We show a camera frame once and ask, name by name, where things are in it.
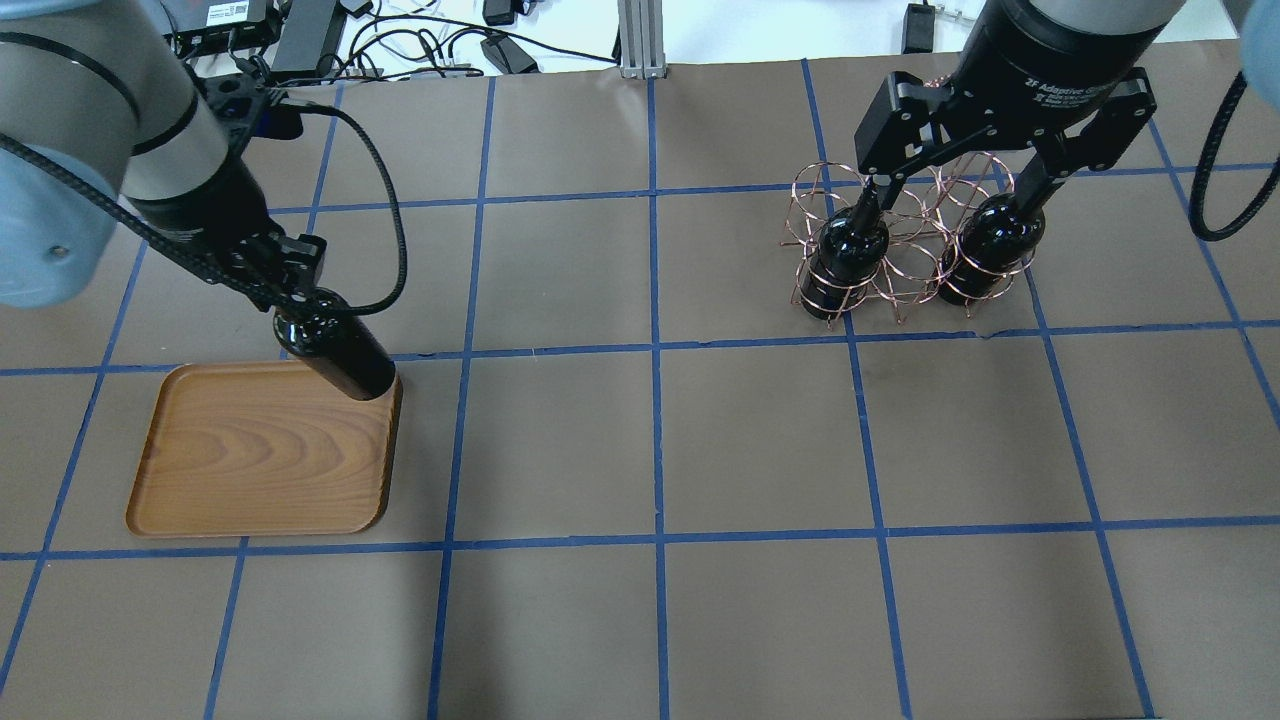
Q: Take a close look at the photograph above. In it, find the black power brick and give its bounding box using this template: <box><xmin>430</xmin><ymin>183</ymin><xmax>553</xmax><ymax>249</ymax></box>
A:
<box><xmin>479</xmin><ymin>35</ymin><xmax>540</xmax><ymax>76</ymax></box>

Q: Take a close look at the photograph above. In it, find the wooden tray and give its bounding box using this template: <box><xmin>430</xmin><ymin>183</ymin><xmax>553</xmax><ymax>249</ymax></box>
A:
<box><xmin>124</xmin><ymin>361</ymin><xmax>402</xmax><ymax>538</ymax></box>

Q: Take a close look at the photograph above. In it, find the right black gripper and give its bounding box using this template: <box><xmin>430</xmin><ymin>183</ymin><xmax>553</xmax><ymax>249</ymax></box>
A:
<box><xmin>855</xmin><ymin>1</ymin><xmax>1158</xmax><ymax>217</ymax></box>

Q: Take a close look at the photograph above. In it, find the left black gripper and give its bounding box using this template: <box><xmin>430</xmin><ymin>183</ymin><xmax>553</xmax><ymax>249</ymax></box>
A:
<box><xmin>150</xmin><ymin>217</ymin><xmax>326</xmax><ymax>311</ymax></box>

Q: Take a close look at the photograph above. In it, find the dark wine bottle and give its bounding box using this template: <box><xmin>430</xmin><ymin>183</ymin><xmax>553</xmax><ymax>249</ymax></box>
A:
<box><xmin>271</xmin><ymin>288</ymin><xmax>397</xmax><ymax>401</ymax></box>
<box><xmin>797</xmin><ymin>184</ymin><xmax>890</xmax><ymax>323</ymax></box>
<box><xmin>937</xmin><ymin>193</ymin><xmax>1046</xmax><ymax>305</ymax></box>

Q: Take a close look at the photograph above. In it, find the aluminium frame post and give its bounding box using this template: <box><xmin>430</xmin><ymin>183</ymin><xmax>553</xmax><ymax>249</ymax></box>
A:
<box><xmin>617</xmin><ymin>0</ymin><xmax>668</xmax><ymax>79</ymax></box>

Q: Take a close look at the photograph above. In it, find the black braided right cable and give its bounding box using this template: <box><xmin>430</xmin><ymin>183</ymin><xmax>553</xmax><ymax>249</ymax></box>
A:
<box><xmin>1188</xmin><ymin>70</ymin><xmax>1280</xmax><ymax>243</ymax></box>

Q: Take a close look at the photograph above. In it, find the copper wire bottle basket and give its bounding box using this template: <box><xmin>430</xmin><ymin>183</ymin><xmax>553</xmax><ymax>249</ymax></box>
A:
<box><xmin>783</xmin><ymin>151</ymin><xmax>1039</xmax><ymax>324</ymax></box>

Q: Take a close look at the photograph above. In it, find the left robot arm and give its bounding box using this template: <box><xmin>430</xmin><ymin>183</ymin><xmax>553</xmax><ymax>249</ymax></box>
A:
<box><xmin>1</xmin><ymin>1</ymin><xmax>325</xmax><ymax>309</ymax></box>

